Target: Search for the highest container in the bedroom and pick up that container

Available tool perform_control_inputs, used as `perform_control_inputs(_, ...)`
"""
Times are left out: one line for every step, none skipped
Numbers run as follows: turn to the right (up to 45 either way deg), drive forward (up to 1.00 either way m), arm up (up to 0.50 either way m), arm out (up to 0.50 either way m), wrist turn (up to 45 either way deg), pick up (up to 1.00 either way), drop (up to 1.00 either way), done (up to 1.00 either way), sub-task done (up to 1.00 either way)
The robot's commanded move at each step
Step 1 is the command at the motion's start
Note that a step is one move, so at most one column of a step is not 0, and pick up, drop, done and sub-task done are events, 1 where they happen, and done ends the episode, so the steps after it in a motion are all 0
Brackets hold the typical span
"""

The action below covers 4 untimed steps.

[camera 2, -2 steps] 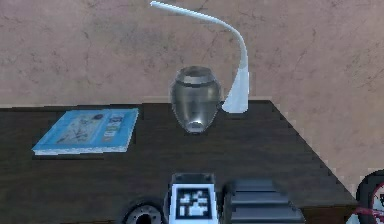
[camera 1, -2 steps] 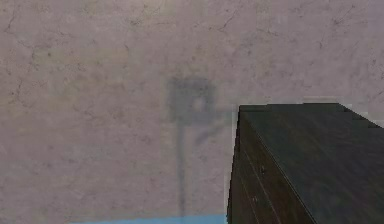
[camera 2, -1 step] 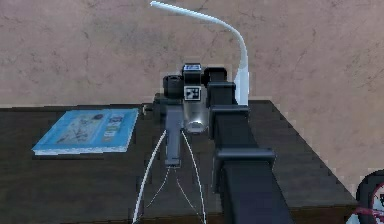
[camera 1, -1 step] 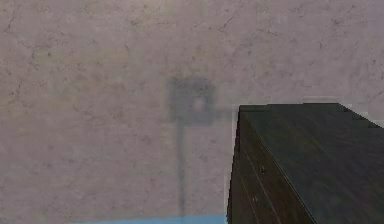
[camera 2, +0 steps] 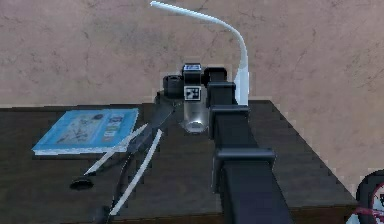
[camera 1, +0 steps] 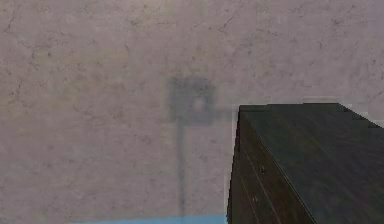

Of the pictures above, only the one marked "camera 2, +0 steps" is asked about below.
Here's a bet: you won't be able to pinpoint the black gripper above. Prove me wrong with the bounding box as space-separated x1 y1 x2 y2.
69 74 185 192

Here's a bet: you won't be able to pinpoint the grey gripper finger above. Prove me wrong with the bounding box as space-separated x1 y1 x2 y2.
95 129 164 222

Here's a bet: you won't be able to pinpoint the silver metal container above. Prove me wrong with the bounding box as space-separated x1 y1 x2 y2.
180 98 211 135

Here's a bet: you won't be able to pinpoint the blue book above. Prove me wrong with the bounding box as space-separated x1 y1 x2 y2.
31 107 140 157

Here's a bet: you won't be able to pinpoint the dark wooden desk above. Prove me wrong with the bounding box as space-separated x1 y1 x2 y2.
0 99 360 224

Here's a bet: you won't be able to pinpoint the white bent desk lamp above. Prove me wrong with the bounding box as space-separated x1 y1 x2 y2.
149 0 251 107

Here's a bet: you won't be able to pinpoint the black round thing red lines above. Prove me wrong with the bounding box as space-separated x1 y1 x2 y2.
345 169 384 224

